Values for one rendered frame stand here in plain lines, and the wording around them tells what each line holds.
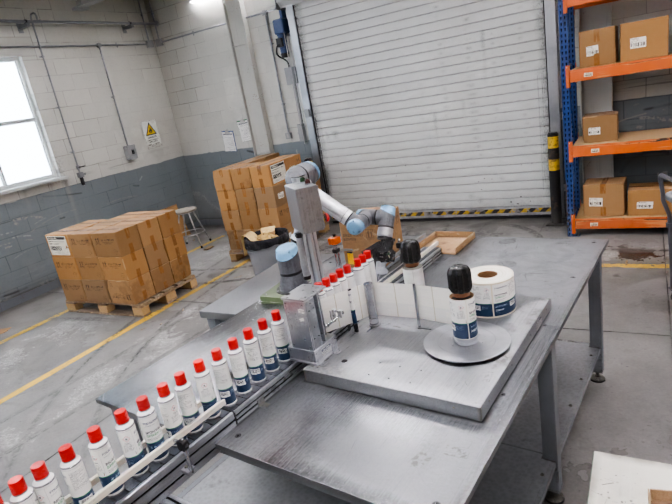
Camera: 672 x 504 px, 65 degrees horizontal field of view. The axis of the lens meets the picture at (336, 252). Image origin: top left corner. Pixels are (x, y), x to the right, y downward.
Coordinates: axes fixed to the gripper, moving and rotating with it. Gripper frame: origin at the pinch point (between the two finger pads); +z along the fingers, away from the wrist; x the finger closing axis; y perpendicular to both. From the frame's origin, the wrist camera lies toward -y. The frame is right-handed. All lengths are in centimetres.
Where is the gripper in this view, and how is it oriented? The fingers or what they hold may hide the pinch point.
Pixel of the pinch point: (375, 277)
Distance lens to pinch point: 253.8
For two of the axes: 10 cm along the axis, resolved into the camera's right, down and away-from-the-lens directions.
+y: 8.1, 0.4, -5.9
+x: 5.7, 1.8, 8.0
